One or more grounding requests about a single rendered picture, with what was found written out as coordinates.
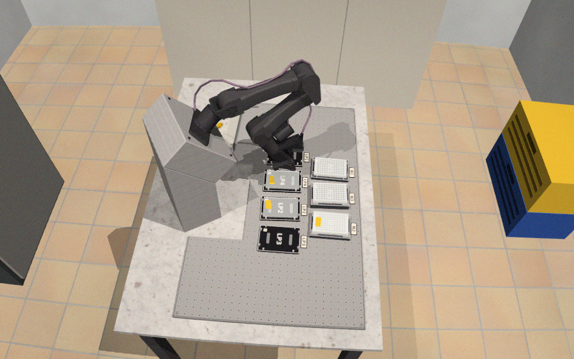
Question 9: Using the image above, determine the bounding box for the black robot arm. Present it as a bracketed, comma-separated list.
[189, 61, 321, 163]

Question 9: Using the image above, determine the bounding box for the grey control panel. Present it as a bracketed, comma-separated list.
[216, 115, 241, 152]

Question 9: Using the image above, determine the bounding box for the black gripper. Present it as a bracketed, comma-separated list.
[267, 144, 296, 171]

